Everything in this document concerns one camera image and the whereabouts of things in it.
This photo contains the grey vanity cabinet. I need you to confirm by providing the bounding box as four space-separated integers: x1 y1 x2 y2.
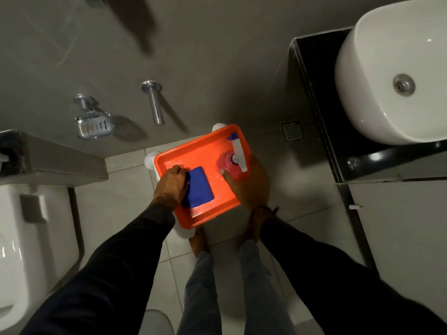
337 160 447 322

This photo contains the pink spray bottle white trigger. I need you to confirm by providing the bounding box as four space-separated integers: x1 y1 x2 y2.
217 132 251 181

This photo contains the grey ledge with black top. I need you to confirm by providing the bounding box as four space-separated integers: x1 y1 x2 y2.
0 129 109 187

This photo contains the person's right leg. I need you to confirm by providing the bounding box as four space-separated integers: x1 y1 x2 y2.
237 239 297 335

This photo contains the chrome wall soap dish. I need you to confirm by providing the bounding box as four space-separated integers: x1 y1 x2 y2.
73 94 115 141

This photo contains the white ceramic sink basin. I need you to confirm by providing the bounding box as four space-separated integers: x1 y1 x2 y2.
335 0 447 146

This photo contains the white round container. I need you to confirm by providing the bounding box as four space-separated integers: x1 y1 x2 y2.
139 309 175 335

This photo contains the person's left hand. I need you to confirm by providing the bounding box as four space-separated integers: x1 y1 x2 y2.
151 165 190 213

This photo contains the black stone countertop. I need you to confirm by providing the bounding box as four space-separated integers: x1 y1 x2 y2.
289 27 447 184

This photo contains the person's right forearm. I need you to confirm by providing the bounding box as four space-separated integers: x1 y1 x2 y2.
260 215 447 335

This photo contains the chrome sink drain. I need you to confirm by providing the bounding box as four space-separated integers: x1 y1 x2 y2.
393 74 416 97

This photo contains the square metal floor drain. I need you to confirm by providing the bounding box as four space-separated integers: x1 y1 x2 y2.
281 121 304 143

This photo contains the chrome wall spout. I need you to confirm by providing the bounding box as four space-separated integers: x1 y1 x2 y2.
140 80 166 127

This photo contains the person's left leg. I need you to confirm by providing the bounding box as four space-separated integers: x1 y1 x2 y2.
176 252 224 335

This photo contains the person's left foot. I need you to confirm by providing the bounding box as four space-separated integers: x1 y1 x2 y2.
189 227 210 258

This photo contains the orange plastic tray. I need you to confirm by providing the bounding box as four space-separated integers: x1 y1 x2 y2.
154 124 253 230

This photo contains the white ceramic toilet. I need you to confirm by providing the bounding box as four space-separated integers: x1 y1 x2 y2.
0 184 81 332

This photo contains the person's left forearm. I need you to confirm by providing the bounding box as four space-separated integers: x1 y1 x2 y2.
20 204 176 335

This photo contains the person's leg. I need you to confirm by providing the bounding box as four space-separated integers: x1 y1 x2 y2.
176 252 224 335
237 239 297 335

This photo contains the blue cleaning cloth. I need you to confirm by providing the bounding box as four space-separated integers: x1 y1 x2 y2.
181 166 214 209

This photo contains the person's right hand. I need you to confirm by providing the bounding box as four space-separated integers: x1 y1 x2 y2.
221 155 271 211

